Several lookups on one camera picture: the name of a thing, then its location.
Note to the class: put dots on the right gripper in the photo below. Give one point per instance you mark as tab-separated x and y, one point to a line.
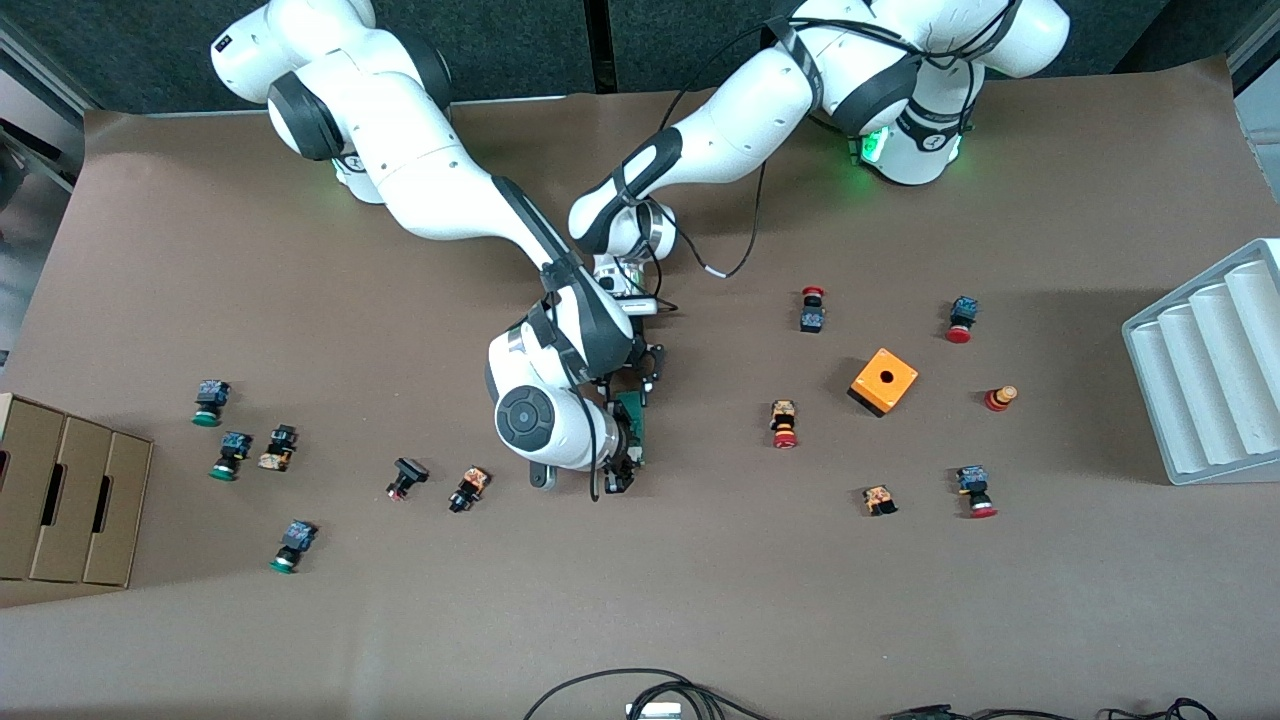
617	473

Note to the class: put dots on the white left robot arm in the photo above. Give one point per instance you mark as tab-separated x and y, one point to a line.
740	120

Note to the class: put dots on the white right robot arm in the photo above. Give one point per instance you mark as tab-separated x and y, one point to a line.
430	180

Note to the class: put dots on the brown paper table cover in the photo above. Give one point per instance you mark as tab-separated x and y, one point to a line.
600	580

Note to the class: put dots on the red mushroom button orange block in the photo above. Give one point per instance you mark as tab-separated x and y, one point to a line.
784	423

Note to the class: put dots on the small red button blue block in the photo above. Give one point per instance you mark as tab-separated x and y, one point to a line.
812	315

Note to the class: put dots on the black square button red block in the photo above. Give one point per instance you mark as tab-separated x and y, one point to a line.
407	474

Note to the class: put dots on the orange contact block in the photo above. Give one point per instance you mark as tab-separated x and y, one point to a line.
879	499

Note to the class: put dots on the red mushroom button blue block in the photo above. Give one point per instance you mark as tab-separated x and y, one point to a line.
961	318
975	490

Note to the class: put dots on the green push button blue block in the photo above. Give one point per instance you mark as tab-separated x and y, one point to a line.
293	544
211	400
231	452

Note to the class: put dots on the red yellow button head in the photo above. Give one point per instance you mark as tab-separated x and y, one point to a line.
1000	398

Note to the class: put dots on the grey ribbed plastic tray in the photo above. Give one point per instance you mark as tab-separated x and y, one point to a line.
1200	400

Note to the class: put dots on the brown cardboard box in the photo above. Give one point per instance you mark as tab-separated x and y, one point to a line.
70	500

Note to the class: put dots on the grey aluminium beam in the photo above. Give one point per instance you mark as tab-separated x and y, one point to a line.
50	75

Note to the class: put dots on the orange button enclosure box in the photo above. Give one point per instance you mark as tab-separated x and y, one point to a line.
890	392

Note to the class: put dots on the black vertical panel post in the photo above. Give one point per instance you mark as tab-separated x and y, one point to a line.
600	40

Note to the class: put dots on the grey metal frame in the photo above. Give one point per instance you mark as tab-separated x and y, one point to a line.
1265	150

